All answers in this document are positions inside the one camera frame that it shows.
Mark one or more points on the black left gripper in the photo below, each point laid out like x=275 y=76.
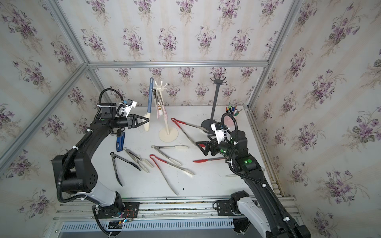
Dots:
x=131 y=121

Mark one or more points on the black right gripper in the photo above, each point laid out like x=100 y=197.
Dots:
x=214 y=144

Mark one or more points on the blue handled cream tongs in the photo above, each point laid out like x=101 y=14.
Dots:
x=149 y=106

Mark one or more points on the white utensil rack stand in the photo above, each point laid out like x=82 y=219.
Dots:
x=167 y=134

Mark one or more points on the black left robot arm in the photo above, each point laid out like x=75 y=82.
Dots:
x=75 y=175

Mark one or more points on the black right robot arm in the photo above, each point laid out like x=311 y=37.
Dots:
x=266 y=214

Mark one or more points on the red tipped steel tongs right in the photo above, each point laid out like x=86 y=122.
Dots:
x=207 y=160

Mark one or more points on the dark grey utensil rack stand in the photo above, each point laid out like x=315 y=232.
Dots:
x=206 y=124

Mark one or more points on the steel cream-tipped tongs centre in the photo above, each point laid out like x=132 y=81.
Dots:
x=169 y=150

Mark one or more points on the steel cream-tipped tongs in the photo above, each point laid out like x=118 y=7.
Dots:
x=169 y=150
x=143 y=163

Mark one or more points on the steel cream-tipped tongs left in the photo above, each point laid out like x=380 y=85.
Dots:
x=143 y=163

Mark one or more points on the black tipped steel tongs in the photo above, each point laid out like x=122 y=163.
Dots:
x=118 y=169

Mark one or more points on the pink pen cup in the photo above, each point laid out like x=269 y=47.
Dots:
x=234 y=111

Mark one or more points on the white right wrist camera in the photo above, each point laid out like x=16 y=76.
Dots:
x=220 y=130

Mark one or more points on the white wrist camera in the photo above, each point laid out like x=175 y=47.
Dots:
x=127 y=106
x=220 y=130

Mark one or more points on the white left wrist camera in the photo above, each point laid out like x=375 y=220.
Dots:
x=127 y=106

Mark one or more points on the red handled tongs rear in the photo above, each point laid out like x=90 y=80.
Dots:
x=188 y=129

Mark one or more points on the red handled tongs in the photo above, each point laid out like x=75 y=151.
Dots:
x=170 y=172
x=188 y=129

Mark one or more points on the red handled tongs front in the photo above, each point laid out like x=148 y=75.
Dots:
x=170 y=172

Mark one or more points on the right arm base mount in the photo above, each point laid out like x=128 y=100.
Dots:
x=224 y=208

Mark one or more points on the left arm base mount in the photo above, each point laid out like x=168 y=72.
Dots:
x=126 y=213

